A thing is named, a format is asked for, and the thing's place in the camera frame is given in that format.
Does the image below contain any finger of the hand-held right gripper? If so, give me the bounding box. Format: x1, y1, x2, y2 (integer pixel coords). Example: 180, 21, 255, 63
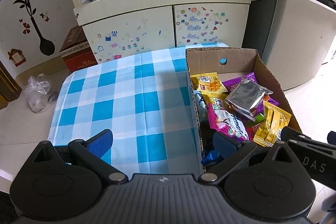
280, 126, 314, 144

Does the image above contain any wooden door frame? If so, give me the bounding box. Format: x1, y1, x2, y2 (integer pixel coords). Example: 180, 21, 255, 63
0, 60, 23, 109

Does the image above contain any purple noodle snack packet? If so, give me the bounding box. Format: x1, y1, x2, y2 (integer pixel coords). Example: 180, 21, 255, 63
223, 72, 279, 115

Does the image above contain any beige refrigerator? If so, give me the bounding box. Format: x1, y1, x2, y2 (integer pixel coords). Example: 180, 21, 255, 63
243, 0, 336, 90

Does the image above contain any blue white checkered tablecloth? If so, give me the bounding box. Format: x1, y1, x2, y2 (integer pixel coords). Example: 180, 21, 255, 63
48, 42, 229, 174

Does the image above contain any red brown carton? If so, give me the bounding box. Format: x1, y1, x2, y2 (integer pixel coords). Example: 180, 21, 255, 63
59, 25, 99, 73

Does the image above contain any yellow barcode snack packet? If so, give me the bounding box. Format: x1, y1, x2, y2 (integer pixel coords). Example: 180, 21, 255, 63
253, 101, 292, 148

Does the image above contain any blue foil snack packet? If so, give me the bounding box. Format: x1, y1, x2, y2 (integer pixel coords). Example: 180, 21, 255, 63
201, 149, 226, 167

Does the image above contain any red house wall sticker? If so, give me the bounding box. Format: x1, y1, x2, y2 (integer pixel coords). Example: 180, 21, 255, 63
7, 48, 27, 66

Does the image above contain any silver foil snack packet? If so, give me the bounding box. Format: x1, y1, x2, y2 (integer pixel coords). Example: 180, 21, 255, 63
224, 76, 273, 121

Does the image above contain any cream cabinet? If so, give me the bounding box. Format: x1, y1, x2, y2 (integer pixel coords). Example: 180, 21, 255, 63
58, 0, 253, 64

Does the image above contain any clear plastic bag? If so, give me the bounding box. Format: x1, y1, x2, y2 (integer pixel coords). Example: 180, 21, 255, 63
24, 74, 59, 113

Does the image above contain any cardboard box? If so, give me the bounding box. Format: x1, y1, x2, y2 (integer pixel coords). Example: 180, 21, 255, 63
185, 47, 302, 173

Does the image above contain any light blue chef snack packet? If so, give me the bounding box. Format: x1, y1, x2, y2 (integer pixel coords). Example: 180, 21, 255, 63
194, 91, 209, 122

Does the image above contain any yellow waffle snack packet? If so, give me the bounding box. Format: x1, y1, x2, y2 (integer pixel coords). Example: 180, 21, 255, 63
190, 72, 228, 93

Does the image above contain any yellow orange snack packet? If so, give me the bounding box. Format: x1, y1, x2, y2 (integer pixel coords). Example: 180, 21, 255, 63
201, 91, 229, 109

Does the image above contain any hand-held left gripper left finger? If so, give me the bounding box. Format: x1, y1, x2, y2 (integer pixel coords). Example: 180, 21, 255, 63
33, 129, 129, 184

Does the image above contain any pink chef snack packet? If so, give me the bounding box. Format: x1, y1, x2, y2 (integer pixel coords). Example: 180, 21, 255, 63
206, 103, 249, 140

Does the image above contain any red snack packet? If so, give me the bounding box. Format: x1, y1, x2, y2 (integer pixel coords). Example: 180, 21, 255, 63
245, 120, 263, 134

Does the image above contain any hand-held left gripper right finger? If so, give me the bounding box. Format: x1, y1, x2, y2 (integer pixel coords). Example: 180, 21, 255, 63
198, 132, 293, 186

